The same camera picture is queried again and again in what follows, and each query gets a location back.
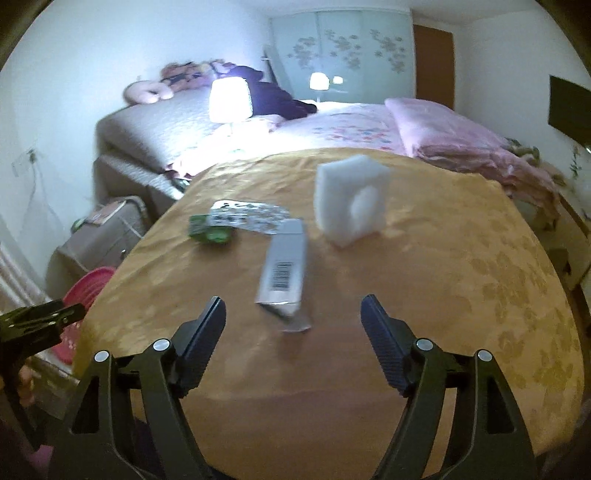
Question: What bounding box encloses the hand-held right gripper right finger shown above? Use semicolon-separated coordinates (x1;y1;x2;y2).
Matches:
360;294;536;480

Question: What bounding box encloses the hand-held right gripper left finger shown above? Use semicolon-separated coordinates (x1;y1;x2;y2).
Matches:
48;296;227;480

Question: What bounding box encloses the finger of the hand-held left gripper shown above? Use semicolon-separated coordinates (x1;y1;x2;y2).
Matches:
0;300;66;321
0;304;86;356

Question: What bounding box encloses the pink plastic basket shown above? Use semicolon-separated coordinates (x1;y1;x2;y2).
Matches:
53;267;116;363

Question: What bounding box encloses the grey cardboard box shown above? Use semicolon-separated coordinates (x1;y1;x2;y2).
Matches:
255;219;311;332

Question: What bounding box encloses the grey suitcase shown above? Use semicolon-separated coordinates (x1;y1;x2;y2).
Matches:
46;196;148;301

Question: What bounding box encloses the green packet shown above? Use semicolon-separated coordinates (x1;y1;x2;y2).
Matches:
188;215;234;245

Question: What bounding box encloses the silver patterned packet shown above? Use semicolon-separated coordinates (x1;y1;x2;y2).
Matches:
210;200;291;234

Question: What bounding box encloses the white foam block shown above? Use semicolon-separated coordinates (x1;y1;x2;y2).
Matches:
314;155;393;247

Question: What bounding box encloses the grey patterned pillow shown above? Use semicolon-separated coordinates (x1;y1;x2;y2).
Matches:
96;87;232;174

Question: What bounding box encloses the folded pink quilt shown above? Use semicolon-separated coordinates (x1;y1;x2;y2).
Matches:
385;97;561;217

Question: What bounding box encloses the wooden bedside cabinet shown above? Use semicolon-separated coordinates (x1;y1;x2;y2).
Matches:
536;175;591;291

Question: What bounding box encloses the floral pink bedsheet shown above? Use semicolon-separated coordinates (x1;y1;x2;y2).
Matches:
171;102;407;178

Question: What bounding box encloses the greenish cloth item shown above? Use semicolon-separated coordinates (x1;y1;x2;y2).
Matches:
505;145;541;162

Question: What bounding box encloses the white table lamp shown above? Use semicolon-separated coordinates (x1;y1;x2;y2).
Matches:
209;78;252;137

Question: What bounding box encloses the pink neck pillow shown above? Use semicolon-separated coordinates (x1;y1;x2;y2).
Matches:
124;80;175;103

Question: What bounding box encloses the dark clothing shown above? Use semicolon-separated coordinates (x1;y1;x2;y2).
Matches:
235;66;318;121

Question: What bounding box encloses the artificial pink rose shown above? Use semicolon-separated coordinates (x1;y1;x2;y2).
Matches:
568;143;585;181

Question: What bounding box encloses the pile of plush toys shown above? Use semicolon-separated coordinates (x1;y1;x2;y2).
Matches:
160;60;232;90

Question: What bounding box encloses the brown wooden door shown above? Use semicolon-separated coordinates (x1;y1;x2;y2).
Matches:
412;23;455;110

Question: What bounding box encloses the floral sliding wardrobe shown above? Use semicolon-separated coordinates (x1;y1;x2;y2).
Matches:
269;7;414;104

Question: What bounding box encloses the white cable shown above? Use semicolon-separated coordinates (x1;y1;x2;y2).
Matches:
28;152;93;206

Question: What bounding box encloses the wall outlet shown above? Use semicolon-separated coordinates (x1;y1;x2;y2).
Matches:
11;148;40;176

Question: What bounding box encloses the padded bed frame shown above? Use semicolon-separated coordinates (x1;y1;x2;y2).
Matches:
92;154;185;208

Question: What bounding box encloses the black wall television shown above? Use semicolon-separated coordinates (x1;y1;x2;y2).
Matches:
548;75;591;148

